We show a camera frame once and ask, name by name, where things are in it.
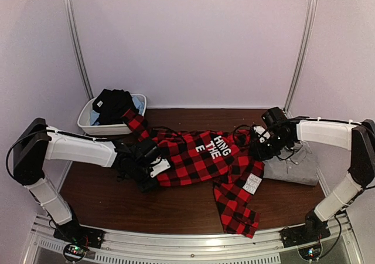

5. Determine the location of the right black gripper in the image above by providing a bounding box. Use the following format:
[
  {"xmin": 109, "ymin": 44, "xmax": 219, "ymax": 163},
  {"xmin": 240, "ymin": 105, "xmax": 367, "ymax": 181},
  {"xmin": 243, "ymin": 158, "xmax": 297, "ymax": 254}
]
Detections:
[{"xmin": 254, "ymin": 132, "xmax": 291, "ymax": 161}]

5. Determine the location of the red black plaid shirt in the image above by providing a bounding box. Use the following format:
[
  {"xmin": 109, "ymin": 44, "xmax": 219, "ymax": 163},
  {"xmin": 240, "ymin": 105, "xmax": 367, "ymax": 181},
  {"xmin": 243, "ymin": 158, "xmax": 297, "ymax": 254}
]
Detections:
[{"xmin": 122, "ymin": 110, "xmax": 264, "ymax": 238}]

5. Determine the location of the white plastic laundry basket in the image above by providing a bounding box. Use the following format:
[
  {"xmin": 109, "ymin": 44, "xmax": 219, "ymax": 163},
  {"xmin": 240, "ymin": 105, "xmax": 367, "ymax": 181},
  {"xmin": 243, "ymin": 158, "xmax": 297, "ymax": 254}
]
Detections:
[{"xmin": 77, "ymin": 98, "xmax": 131, "ymax": 136}]

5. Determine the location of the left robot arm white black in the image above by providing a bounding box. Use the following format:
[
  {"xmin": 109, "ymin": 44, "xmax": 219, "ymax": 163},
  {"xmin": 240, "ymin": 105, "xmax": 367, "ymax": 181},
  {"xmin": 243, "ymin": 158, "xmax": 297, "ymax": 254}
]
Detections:
[{"xmin": 5, "ymin": 118, "xmax": 171, "ymax": 243}]

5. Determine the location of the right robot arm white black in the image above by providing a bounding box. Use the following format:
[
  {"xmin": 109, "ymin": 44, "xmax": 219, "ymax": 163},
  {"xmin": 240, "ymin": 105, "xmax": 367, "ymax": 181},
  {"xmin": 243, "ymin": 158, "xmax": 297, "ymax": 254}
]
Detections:
[{"xmin": 250, "ymin": 116, "xmax": 374, "ymax": 242}]

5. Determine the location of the folded grey button shirt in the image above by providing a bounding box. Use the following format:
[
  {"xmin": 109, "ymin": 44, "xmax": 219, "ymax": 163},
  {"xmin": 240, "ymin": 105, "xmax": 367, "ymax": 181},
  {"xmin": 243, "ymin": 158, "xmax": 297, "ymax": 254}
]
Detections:
[{"xmin": 263, "ymin": 145, "xmax": 319, "ymax": 186}]

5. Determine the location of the light blue shirt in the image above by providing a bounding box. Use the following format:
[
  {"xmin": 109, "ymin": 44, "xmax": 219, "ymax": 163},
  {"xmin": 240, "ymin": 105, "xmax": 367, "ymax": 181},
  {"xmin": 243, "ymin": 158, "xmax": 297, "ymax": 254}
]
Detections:
[{"xmin": 90, "ymin": 95, "xmax": 144, "ymax": 126}]

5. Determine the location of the black shirt in basket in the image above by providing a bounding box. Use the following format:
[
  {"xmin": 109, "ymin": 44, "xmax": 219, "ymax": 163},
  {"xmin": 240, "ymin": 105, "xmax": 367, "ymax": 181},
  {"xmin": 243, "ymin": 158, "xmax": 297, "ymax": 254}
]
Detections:
[{"xmin": 92, "ymin": 89, "xmax": 139, "ymax": 125}]

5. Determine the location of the left circuit board with leds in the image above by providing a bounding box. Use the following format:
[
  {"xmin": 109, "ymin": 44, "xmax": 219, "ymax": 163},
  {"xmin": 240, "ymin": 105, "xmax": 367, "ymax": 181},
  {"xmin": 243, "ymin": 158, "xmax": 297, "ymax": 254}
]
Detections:
[{"xmin": 63, "ymin": 243, "xmax": 88, "ymax": 262}]

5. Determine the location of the circuit board with leds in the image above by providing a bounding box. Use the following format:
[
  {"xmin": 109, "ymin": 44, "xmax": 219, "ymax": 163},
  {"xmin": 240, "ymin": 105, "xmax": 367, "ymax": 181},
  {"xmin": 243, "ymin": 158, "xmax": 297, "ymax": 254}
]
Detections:
[
  {"xmin": 63, "ymin": 243, "xmax": 88, "ymax": 262},
  {"xmin": 298, "ymin": 245, "xmax": 322, "ymax": 262}
]

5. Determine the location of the right circuit board with leds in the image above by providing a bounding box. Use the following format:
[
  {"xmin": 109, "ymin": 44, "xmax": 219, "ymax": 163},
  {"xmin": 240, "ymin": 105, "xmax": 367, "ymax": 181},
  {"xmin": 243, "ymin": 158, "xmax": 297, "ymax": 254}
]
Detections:
[{"xmin": 298, "ymin": 245, "xmax": 322, "ymax": 262}]

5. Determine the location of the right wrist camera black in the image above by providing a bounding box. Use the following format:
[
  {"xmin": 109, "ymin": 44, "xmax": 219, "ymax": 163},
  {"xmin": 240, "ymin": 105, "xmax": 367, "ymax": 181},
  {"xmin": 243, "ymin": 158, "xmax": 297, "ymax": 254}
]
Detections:
[{"xmin": 253, "ymin": 107, "xmax": 288, "ymax": 137}]

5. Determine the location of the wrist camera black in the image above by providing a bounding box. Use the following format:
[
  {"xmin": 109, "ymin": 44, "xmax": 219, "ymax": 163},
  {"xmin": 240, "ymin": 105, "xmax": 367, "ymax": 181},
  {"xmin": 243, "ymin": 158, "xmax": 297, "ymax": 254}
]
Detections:
[
  {"xmin": 147, "ymin": 157, "xmax": 171, "ymax": 178},
  {"xmin": 253, "ymin": 107, "xmax": 288, "ymax": 137}
]

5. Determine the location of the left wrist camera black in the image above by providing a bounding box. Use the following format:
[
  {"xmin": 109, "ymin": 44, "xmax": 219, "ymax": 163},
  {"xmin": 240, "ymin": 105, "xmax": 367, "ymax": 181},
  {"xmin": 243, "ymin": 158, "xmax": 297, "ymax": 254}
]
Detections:
[{"xmin": 147, "ymin": 157, "xmax": 171, "ymax": 178}]

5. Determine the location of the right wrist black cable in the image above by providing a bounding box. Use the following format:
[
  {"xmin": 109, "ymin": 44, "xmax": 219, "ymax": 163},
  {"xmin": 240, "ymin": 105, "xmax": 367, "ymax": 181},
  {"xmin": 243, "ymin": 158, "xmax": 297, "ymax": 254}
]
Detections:
[{"xmin": 233, "ymin": 124, "xmax": 264, "ymax": 147}]

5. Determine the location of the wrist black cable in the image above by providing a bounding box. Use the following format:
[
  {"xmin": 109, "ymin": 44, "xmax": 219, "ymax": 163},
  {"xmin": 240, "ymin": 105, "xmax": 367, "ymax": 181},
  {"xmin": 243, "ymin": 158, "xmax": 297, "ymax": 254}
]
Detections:
[
  {"xmin": 149, "ymin": 125, "xmax": 179, "ymax": 138},
  {"xmin": 233, "ymin": 124, "xmax": 264, "ymax": 147}
]

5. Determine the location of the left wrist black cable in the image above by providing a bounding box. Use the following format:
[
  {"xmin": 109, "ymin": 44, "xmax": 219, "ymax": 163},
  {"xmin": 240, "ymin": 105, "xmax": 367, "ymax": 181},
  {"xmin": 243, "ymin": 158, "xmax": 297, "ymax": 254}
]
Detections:
[{"xmin": 149, "ymin": 125, "xmax": 179, "ymax": 138}]

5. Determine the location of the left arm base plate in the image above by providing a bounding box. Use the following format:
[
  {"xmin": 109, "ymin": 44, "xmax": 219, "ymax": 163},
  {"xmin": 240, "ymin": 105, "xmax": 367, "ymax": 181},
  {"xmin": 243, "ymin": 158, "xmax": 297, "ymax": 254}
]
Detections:
[{"xmin": 53, "ymin": 224, "xmax": 105, "ymax": 249}]

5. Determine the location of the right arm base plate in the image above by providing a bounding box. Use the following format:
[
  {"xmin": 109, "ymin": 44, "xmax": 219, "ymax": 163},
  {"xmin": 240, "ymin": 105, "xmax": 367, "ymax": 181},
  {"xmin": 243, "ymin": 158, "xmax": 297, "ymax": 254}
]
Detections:
[{"xmin": 279, "ymin": 225, "xmax": 330, "ymax": 248}]

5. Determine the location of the front aluminium rail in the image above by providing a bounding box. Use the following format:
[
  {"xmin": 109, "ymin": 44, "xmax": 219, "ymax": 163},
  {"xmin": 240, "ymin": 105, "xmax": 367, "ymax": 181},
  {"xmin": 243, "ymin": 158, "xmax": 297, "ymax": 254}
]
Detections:
[{"xmin": 23, "ymin": 214, "xmax": 364, "ymax": 264}]

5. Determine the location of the right aluminium frame post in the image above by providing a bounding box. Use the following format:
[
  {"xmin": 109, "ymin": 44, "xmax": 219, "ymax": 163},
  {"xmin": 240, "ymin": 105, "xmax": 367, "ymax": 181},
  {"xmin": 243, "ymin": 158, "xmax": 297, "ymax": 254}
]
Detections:
[{"xmin": 284, "ymin": 0, "xmax": 318, "ymax": 115}]

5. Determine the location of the aluminium frame post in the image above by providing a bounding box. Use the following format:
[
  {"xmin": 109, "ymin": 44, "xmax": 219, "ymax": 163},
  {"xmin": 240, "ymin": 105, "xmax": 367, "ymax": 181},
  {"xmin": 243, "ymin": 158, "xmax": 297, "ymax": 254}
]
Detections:
[
  {"xmin": 63, "ymin": 0, "xmax": 94, "ymax": 100},
  {"xmin": 284, "ymin": 0, "xmax": 318, "ymax": 115}
]

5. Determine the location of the left aluminium frame post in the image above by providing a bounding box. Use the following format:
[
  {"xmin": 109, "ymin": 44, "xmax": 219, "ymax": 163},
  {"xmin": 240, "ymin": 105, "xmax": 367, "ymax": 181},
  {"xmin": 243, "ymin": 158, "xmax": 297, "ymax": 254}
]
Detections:
[{"xmin": 63, "ymin": 0, "xmax": 94, "ymax": 100}]

